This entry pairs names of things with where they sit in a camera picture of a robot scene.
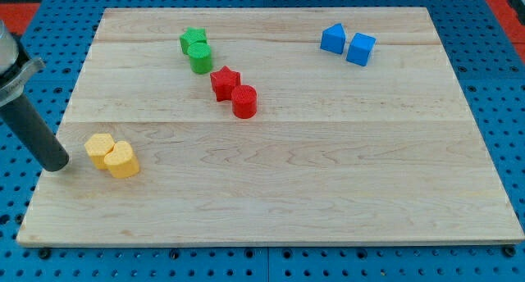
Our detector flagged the red star block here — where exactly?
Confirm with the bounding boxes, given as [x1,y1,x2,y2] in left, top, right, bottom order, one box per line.
[210,66,241,102]

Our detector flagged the green cylinder block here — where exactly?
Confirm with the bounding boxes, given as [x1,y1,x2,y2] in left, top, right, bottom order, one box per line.
[187,43,213,75]

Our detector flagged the blue cube block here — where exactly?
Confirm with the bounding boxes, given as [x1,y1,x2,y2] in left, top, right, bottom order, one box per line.
[346,33,377,66]

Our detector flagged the yellow hexagon block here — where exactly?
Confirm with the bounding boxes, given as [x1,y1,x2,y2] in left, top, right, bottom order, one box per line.
[84,133,115,170]

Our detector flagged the wooden board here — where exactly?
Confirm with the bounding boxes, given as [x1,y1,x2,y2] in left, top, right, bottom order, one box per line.
[17,7,524,248]

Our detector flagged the yellow heart block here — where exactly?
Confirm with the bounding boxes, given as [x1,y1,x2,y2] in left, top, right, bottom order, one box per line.
[103,141,140,179]

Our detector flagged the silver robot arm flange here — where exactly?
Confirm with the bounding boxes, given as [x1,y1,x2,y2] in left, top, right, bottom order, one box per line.
[1,21,45,107]

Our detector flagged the green star block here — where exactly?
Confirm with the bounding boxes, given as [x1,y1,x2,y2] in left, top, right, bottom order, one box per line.
[179,27,208,55]

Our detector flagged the red cylinder block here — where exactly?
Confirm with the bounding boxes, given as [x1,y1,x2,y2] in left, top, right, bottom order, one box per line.
[231,85,258,119]

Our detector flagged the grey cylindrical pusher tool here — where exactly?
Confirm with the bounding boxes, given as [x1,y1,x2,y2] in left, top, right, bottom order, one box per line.
[1,94,69,171]

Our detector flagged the blue triangular prism block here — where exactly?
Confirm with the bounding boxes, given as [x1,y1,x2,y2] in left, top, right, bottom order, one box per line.
[320,23,346,54]

